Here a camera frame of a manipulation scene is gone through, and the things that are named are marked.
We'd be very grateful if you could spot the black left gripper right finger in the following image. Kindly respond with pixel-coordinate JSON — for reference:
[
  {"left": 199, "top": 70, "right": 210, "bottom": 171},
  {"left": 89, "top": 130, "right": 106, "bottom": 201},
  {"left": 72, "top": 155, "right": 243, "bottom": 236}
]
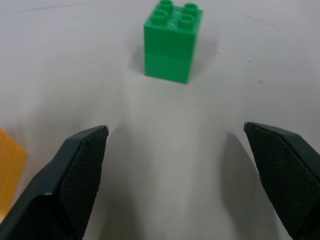
[{"left": 243, "top": 121, "right": 320, "bottom": 240}]

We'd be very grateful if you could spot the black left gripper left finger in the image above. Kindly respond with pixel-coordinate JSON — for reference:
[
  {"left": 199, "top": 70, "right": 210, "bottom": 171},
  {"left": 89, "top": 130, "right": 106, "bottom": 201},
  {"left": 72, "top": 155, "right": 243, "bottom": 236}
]
[{"left": 0, "top": 125, "right": 109, "bottom": 240}]

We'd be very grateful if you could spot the green studded building block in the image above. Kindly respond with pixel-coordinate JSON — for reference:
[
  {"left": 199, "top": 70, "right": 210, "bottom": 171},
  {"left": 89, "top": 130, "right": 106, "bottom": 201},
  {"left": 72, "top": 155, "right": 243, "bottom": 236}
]
[{"left": 143, "top": 0, "right": 204, "bottom": 85}]

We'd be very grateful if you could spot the yellow building block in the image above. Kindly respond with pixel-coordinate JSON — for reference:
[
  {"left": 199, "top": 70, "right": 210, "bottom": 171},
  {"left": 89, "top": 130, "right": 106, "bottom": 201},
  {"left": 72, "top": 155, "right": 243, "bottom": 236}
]
[{"left": 0, "top": 128, "right": 29, "bottom": 221}]

